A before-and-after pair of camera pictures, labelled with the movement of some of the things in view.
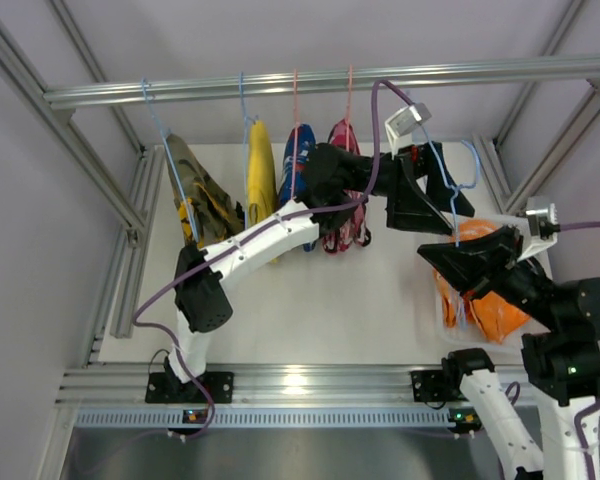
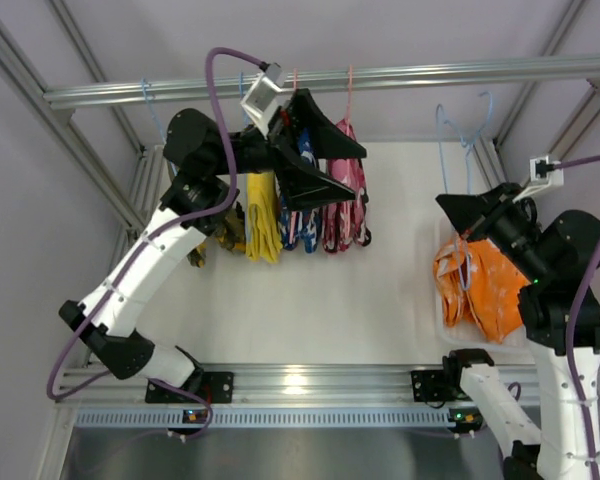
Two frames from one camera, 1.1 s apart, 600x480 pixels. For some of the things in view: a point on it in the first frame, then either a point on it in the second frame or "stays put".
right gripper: (503, 267) to (493, 211)
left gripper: (397, 179) to (280, 145)
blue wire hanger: (454, 189) to (460, 244)
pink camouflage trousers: (344, 135) stays put
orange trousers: (496, 313) stays put
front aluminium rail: (273, 384) stays put
